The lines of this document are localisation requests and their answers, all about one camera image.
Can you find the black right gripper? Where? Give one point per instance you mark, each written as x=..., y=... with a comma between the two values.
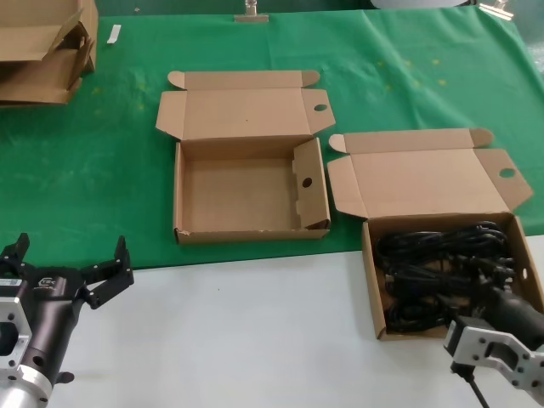
x=516, y=319

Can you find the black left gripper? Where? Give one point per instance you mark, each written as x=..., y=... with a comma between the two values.
x=51, y=306

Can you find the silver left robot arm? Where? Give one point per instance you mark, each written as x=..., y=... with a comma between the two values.
x=21, y=391

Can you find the open cardboard box with divider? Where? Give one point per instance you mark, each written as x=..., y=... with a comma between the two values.
x=238, y=191

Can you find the green table cloth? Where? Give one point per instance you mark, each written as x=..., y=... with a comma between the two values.
x=85, y=170

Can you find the closed brown cardboard carton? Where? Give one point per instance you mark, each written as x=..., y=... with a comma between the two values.
x=38, y=81

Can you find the white label strip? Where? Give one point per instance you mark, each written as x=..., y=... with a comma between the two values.
x=114, y=34

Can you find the unfolded brown cardboard boxes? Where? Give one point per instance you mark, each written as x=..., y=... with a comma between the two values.
x=34, y=21

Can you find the silver left camera bracket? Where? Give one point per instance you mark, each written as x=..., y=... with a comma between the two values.
x=15, y=323

